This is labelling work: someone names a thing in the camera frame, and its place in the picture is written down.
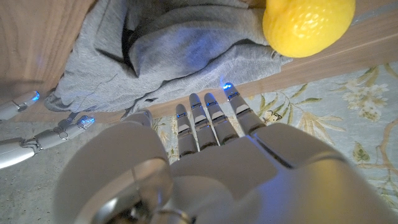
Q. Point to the floral printed backdrop cloth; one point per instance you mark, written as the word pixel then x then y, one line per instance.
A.
pixel 351 115

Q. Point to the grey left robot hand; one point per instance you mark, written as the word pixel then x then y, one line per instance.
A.
pixel 233 174

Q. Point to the grey fabric shorts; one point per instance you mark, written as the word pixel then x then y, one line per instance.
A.
pixel 174 56

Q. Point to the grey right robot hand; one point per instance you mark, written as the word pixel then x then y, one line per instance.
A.
pixel 46 138

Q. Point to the yellow lemon-shaped ball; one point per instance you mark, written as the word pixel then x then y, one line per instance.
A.
pixel 308 25

